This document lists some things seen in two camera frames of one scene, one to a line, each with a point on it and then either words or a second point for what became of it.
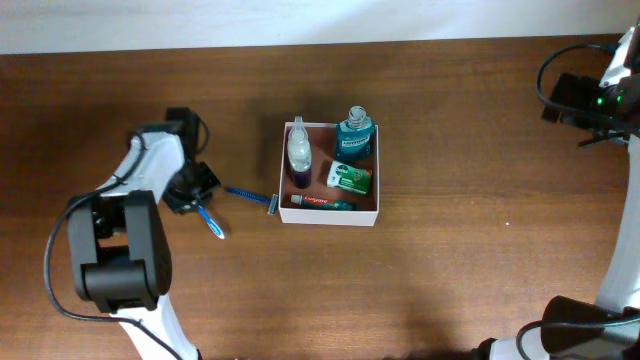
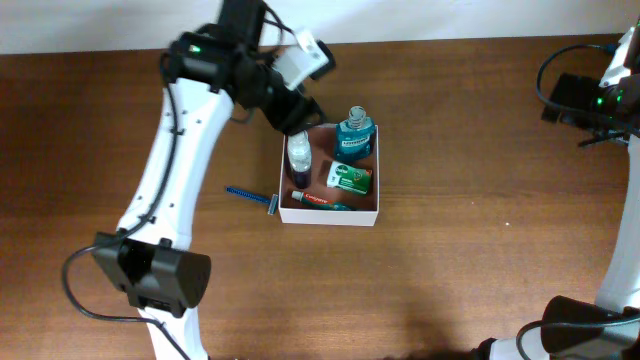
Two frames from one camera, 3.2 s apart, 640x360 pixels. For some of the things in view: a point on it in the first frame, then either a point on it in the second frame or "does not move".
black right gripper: [581, 90] does not move
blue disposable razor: [272, 201] does not move
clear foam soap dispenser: [299, 155] does not move
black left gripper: [183, 202] → [297, 113]
